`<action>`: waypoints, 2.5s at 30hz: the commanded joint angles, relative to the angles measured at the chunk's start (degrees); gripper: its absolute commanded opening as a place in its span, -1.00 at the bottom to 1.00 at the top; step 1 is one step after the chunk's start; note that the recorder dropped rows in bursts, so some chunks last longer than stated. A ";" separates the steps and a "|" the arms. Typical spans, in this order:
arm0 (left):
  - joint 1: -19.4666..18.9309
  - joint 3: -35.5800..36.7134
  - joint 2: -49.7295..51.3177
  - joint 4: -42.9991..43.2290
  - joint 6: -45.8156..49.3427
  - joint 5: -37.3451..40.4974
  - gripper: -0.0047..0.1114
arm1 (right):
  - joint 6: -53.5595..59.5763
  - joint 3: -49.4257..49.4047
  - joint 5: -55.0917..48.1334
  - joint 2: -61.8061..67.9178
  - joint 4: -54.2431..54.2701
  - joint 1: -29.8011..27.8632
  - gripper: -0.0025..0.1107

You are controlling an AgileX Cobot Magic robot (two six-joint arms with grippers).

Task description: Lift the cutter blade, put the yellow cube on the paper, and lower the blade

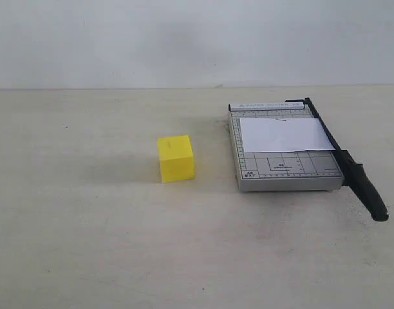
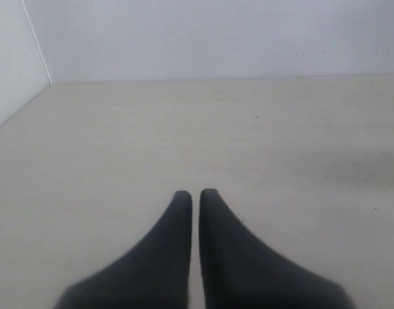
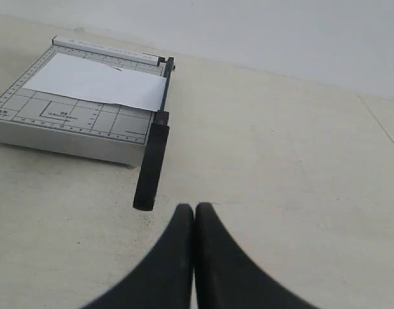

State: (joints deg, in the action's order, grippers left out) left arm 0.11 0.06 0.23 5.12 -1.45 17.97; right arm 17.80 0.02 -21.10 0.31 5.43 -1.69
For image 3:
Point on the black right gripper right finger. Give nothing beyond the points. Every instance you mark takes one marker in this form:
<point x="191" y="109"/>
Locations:
<point x="225" y="277"/>

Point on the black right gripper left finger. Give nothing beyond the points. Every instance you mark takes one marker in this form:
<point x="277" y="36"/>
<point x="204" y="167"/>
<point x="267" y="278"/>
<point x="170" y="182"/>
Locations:
<point x="163" y="279"/>

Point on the black cutter blade arm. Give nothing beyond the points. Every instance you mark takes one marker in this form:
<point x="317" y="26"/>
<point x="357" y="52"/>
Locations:
<point x="150" y="171"/>

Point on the white paper sheet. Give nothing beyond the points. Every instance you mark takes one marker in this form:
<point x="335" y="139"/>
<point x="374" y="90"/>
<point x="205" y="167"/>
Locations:
<point x="73" y="77"/>

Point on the grey paper cutter base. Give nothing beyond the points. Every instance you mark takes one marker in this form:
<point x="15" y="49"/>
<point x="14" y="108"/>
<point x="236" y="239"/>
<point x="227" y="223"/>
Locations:
<point x="73" y="126"/>

